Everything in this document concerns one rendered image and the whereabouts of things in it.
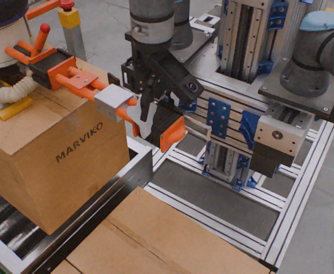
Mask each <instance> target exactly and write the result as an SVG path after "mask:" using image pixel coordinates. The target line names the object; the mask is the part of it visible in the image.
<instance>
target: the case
mask: <svg viewBox="0 0 334 274"><path fill-rule="evenodd" d="M76 65H77V66H79V67H81V68H82V70H83V71H84V70H86V71H88V72H90V73H92V74H94V75H96V76H98V80H100V81H101V82H103V83H106V84H108V85H109V83H108V75H107V73H108V72H106V71H103V70H101V69H100V68H98V67H96V66H94V65H92V64H89V63H87V62H85V61H83V60H80V59H78V58H77V57H76ZM51 87H52V86H51ZM68 89H69V88H67V87H65V86H62V87H60V88H58V89H56V90H55V91H54V90H53V88H52V89H50V90H49V89H47V88H45V87H44V86H42V87H40V88H39V87H37V88H35V89H34V90H33V91H32V92H30V94H27V96H28V97H30V98H31V99H32V101H33V104H32V105H30V106H28V107H27V108H25V109H23V110H21V111H20V112H18V113H17V114H16V115H14V116H12V117H11V118H9V119H7V120H6V121H2V120H0V195H1V196H2V197H4V198H5V199H6V200H7V201H8V202H10V203H11V205H12V206H14V207H15V208H17V209H18V210H19V211H20V212H21V213H23V214H24V215H25V216H26V217H27V218H29V219H30V220H31V221H33V222H34V223H35V224H37V225H38V226H39V227H40V228H41V229H42V230H43V231H44V232H46V233H47V234H48V235H51V234H52V233H53V232H54V231H55V230H56V229H58V228H59V227H60V226H61V225H62V224H63V223H64V222H65V221H66V220H67V219H68V218H69V217H70V216H72V214H74V213H75V212H76V211H77V210H78V209H79V208H80V207H81V206H83V205H84V204H85V202H86V201H87V200H88V199H90V198H91V197H92V196H93V195H94V194H95V193H97V191H99V189H100V188H101V187H103V186H104V185H105V184H107V183H108V182H109V180H110V179H111V178H112V177H114V176H115V175H116V174H117V173H118V172H119V171H120V170H121V169H122V168H123V167H124V166H125V165H126V164H128V163H129V162H130V158H129V149H128V141H127V136H126V127H125V120H124V119H122V120H120V121H119V122H115V121H113V120H112V119H110V118H108V117H106V116H105V115H102V114H101V113H100V112H98V111H97V110H96V105H95V102H92V101H91V100H89V99H87V98H85V97H84V98H79V97H78V96H76V95H74V94H72V93H70V92H69V91H68Z"/></svg>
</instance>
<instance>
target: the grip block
mask: <svg viewBox="0 0 334 274"><path fill-rule="evenodd" d="M28 62H29V64H28V67H29V70H31V72H32V79H33V81H35V82H37V83H39V84H40V85H42V86H44V87H45V88H47V89H49V90H50V89H52V88H53V90H54V91H55V90H56V89H58V88H60V87H62V86H63V85H62V84H60V83H58V82H56V81H55V77H56V75H57V74H62V75H63V76H65V77H67V78H69V79H70V78H72V77H73V76H72V75H70V74H68V72H67V70H68V68H69V67H70V66H73V67H75V68H77V69H78V67H77V65H76V57H75V55H73V54H71V53H68V52H66V51H64V50H62V49H60V48H56V50H55V47H52V48H50V49H48V50H46V51H44V52H42V53H40V54H38V55H36V56H34V57H33V58H31V59H29V60H28ZM51 86H52V87H51Z"/></svg>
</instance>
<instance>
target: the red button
mask: <svg viewBox="0 0 334 274"><path fill-rule="evenodd" d="M74 5H75V2H74V1H73V0H61V6H59V7H60V8H62V9H63V11H64V12H66V13H68V12H71V11H72V7H73V6H74Z"/></svg>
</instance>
